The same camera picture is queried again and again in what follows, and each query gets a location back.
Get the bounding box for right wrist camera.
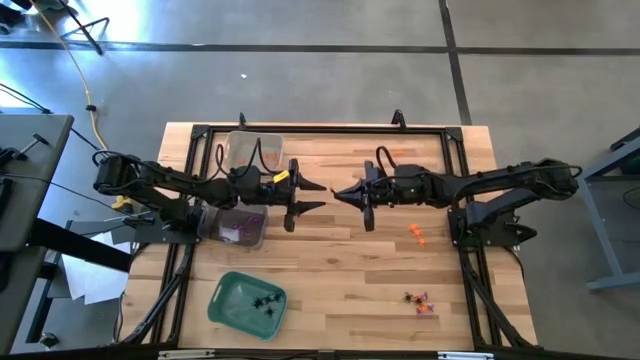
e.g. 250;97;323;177
395;163;426;184

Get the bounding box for clear grey plastic bin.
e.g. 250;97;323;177
197;202;270;250

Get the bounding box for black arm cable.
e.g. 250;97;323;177
214;137;281;182
374;145;399;177

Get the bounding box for blue-grey desk frame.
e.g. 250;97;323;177
549;127;640;294

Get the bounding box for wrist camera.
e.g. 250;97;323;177
395;163;426;184
234;165;262;187

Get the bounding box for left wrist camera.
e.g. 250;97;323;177
234;165;262;187

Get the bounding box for black support beam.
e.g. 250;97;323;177
27;217;134;274

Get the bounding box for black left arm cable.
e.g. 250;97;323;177
214;137;281;182

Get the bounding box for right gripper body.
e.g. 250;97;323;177
362;160;437;232

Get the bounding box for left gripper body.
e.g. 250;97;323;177
259;158;301;234

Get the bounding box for black aluminium rig frame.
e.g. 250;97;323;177
119;108;541;351

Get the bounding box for beige plastic bin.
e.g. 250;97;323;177
223;130;285;175

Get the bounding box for black tripod stand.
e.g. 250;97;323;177
14;0;111;56

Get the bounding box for green plastic bin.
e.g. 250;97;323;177
207;270;289;343

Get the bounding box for dark grey desk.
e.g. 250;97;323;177
0;113;75;254

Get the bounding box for yellow power cable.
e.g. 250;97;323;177
29;0;134;211

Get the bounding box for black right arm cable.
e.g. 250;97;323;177
374;145;399;177

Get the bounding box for white paper sheets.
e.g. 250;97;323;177
60;230;132;306

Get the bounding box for silver metal bracket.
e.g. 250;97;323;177
438;351;495;360
158;349;216;360

